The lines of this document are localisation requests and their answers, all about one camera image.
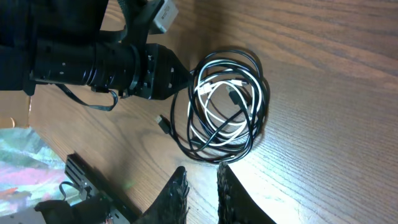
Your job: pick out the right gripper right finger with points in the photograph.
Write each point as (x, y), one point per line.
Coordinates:
(235, 205)

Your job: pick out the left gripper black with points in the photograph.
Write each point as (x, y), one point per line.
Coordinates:
(162, 76)

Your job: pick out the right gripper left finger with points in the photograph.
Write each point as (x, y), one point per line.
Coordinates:
(170, 206)

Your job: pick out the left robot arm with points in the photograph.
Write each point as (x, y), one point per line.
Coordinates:
(62, 43)

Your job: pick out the cardboard box edge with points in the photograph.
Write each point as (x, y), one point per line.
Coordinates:
(14, 109)

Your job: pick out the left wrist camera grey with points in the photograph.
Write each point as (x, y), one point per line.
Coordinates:
(164, 18)

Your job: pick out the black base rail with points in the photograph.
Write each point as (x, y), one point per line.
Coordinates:
(99, 200)

